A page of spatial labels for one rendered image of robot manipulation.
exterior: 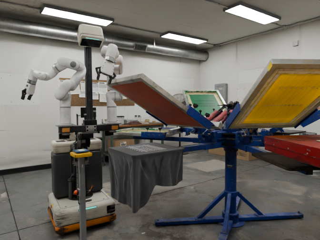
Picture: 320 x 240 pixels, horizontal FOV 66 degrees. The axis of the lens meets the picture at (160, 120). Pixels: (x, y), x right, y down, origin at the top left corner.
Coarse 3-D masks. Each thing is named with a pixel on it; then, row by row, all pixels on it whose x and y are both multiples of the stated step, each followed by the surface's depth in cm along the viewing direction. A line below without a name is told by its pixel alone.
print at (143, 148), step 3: (147, 144) 225; (126, 147) 210; (129, 147) 210; (132, 147) 210; (135, 147) 210; (138, 147) 209; (141, 147) 209; (144, 147) 209; (147, 147) 209; (150, 147) 209; (153, 147) 209; (156, 147) 209; (159, 147) 209; (138, 150) 194; (141, 150) 194; (144, 150) 193; (147, 150) 193; (150, 150) 193
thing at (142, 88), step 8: (136, 88) 191; (144, 88) 183; (144, 96) 201; (152, 96) 193; (160, 96) 185; (160, 104) 203; (168, 104) 195; (168, 112) 215; (176, 112) 205; (184, 120) 217; (192, 120) 207
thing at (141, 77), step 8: (112, 80) 206; (120, 80) 192; (128, 80) 183; (136, 80) 176; (144, 80) 169; (152, 80) 173; (112, 88) 217; (152, 88) 176; (160, 88) 178; (168, 96) 182; (176, 104) 187; (184, 112) 196
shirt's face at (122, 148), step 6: (138, 144) 225; (144, 144) 225; (150, 144) 225; (156, 144) 224; (162, 144) 224; (120, 150) 194; (126, 150) 194; (132, 150) 194; (156, 150) 193; (162, 150) 193
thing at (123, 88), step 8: (120, 88) 208; (128, 88) 199; (128, 96) 220; (136, 96) 210; (144, 104) 222; (152, 104) 212; (152, 112) 236; (160, 112) 225; (168, 120) 240; (176, 120) 228
